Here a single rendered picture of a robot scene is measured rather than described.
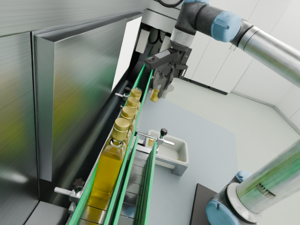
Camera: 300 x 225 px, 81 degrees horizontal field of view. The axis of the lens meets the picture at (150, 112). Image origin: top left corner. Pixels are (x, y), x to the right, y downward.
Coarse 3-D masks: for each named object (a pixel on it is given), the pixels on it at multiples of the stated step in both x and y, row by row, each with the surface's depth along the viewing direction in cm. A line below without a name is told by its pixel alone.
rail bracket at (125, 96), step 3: (126, 87) 88; (126, 90) 88; (129, 90) 88; (126, 93) 89; (120, 96) 91; (123, 96) 90; (126, 96) 90; (123, 99) 90; (126, 99) 90; (123, 102) 92; (123, 105) 93; (120, 108) 94
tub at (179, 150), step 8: (168, 136) 95; (168, 144) 98; (176, 144) 97; (184, 144) 95; (160, 152) 93; (168, 152) 95; (176, 152) 97; (184, 152) 91; (176, 160) 82; (184, 160) 87
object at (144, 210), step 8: (152, 152) 66; (152, 160) 61; (152, 168) 58; (152, 176) 55; (144, 184) 60; (144, 192) 56; (144, 200) 53; (144, 208) 48; (144, 216) 46; (144, 224) 43
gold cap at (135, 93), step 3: (132, 90) 55; (135, 90) 56; (138, 90) 56; (132, 93) 54; (135, 93) 54; (138, 93) 55; (141, 93) 55; (129, 96) 56; (132, 96) 55; (135, 96) 54; (138, 96) 55; (138, 99) 56
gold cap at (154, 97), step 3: (153, 90) 70; (156, 90) 70; (153, 93) 70; (156, 93) 69; (150, 96) 72; (153, 96) 70; (156, 96) 70; (150, 99) 71; (153, 99) 71; (156, 99) 71
